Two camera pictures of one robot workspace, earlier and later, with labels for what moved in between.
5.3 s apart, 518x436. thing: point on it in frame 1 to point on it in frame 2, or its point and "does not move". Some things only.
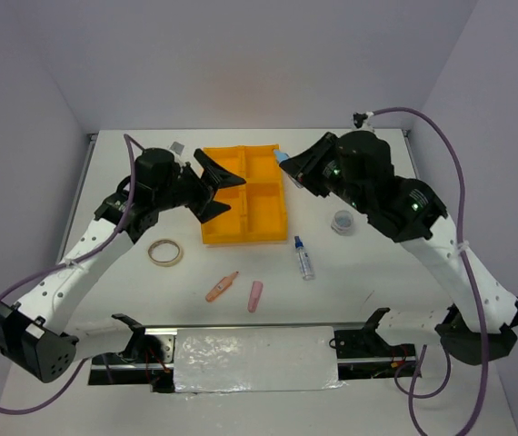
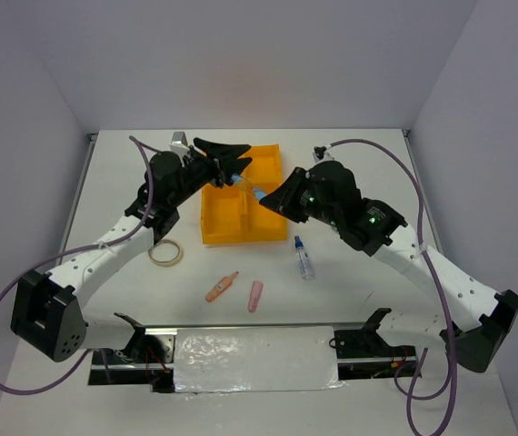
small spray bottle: (303, 259) does not move
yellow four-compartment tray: (257, 207) does not move
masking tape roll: (168, 263) does not move
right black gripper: (304, 163) to (283, 196)
